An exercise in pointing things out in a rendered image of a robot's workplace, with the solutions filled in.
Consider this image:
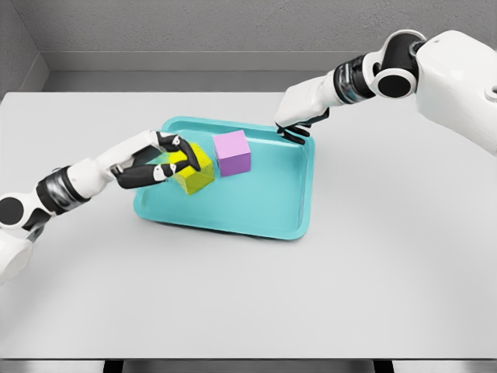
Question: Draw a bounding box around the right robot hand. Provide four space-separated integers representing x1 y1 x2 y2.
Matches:
273 75 331 146

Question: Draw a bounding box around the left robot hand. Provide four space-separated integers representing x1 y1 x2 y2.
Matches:
96 130 202 190

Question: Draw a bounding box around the yellow cube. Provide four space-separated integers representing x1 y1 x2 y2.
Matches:
165 142 217 196

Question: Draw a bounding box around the teal tray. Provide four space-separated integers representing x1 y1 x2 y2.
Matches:
133 117 316 242

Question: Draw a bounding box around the purple cube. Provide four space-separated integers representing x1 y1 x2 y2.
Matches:
212 130 252 178

